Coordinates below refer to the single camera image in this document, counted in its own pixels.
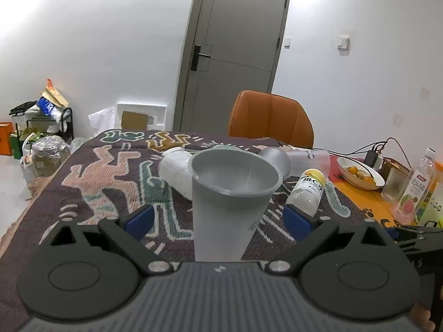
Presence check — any yellow-capped white bottle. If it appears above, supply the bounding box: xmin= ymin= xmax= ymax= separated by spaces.
xmin=286 ymin=168 xmax=328 ymax=218

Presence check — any clear plastic-wrapped jar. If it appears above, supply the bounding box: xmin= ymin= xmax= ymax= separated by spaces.
xmin=30 ymin=136 xmax=72 ymax=178

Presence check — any clear drinking glass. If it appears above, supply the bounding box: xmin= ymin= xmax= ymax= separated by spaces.
xmin=381 ymin=168 xmax=412 ymax=205

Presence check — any brown paper bag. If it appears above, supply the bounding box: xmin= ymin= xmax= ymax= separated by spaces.
xmin=41 ymin=79 xmax=69 ymax=108

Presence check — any black door lock handle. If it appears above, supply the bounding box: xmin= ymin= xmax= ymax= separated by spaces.
xmin=190 ymin=45 xmax=212 ymax=72

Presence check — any black charger with cables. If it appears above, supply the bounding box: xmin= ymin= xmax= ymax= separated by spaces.
xmin=327 ymin=137 xmax=414 ymax=170

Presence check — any black storage rack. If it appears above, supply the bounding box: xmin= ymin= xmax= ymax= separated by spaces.
xmin=10 ymin=107 xmax=74 ymax=143

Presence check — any blue snack bag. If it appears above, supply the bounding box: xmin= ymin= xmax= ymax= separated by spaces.
xmin=36 ymin=97 xmax=63 ymax=118

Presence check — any brown wicker basket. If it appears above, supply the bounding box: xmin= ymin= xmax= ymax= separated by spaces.
xmin=380 ymin=157 xmax=411 ymax=181

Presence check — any large grey cup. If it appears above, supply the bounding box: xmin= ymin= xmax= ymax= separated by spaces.
xmin=189 ymin=147 xmax=284 ymax=264

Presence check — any small grey cup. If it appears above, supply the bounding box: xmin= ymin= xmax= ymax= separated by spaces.
xmin=258 ymin=147 xmax=292 ymax=178

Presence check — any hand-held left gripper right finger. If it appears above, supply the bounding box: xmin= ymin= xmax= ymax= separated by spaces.
xmin=266 ymin=205 xmax=399 ymax=279

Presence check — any green-label drink bottle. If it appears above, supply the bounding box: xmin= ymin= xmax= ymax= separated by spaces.
xmin=415 ymin=180 xmax=443 ymax=229

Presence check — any pink-label drink bottle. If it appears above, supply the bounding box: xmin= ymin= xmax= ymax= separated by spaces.
xmin=390 ymin=147 xmax=437 ymax=225

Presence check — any orange chair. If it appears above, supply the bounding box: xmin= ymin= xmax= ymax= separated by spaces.
xmin=228 ymin=90 xmax=315 ymax=149

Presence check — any white foam board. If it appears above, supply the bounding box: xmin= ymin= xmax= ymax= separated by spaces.
xmin=117 ymin=102 xmax=168 ymax=133

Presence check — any printed blanket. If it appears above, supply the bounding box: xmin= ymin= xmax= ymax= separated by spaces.
xmin=0 ymin=129 xmax=381 ymax=332

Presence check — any black power adapter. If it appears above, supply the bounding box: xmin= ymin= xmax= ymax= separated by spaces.
xmin=363 ymin=148 xmax=383 ymax=167

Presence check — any white bowl of oranges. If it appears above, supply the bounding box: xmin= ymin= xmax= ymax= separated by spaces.
xmin=336 ymin=156 xmax=386 ymax=191

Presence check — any orange table mat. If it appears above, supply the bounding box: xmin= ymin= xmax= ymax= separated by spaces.
xmin=328 ymin=155 xmax=421 ymax=230

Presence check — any person's right hand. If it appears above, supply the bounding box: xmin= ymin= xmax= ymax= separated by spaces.
xmin=409 ymin=302 xmax=437 ymax=332

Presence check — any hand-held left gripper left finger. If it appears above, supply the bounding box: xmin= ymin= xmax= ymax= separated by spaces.
xmin=40 ymin=205 xmax=174 ymax=279

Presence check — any grey door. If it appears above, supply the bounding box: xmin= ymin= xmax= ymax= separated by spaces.
xmin=172 ymin=0 xmax=293 ymax=134

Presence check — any white plastic bag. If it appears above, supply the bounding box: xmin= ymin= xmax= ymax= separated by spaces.
xmin=88 ymin=106 xmax=115 ymax=139

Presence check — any translucent frosted cup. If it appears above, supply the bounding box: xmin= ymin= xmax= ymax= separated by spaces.
xmin=287 ymin=149 xmax=331 ymax=178

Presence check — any orange box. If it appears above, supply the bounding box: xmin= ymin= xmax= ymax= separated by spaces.
xmin=0 ymin=122 xmax=13 ymax=156

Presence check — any brown cardboard piece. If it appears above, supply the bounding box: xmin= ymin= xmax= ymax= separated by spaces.
xmin=121 ymin=111 xmax=148 ymax=131

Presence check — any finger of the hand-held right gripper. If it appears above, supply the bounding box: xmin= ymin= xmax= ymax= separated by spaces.
xmin=391 ymin=221 xmax=443 ymax=281

